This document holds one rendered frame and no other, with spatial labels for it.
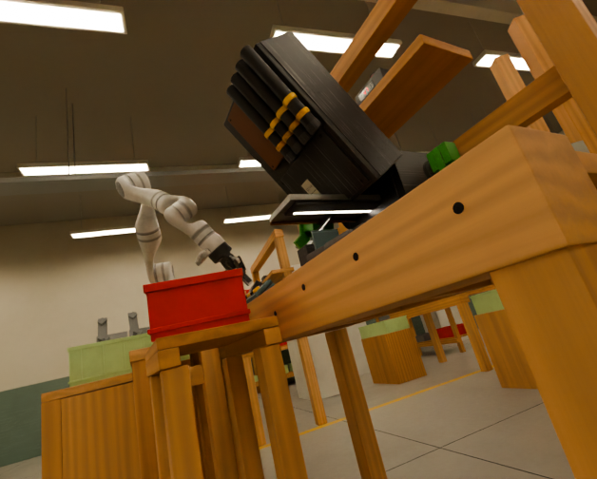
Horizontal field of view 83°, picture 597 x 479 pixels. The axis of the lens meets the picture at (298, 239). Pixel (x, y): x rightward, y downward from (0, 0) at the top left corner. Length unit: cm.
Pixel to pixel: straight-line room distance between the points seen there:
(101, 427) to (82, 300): 690
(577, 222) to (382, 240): 26
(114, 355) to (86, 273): 694
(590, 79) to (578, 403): 81
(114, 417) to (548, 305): 166
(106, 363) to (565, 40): 200
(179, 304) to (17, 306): 822
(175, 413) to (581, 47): 120
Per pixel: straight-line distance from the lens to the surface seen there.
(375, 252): 60
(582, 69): 113
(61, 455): 186
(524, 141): 47
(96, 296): 859
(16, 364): 876
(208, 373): 144
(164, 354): 73
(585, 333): 45
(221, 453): 147
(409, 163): 118
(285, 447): 81
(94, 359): 189
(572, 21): 117
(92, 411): 183
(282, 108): 103
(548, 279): 45
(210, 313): 77
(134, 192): 134
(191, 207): 116
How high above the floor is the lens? 72
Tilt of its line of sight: 17 degrees up
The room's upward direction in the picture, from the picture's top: 14 degrees counter-clockwise
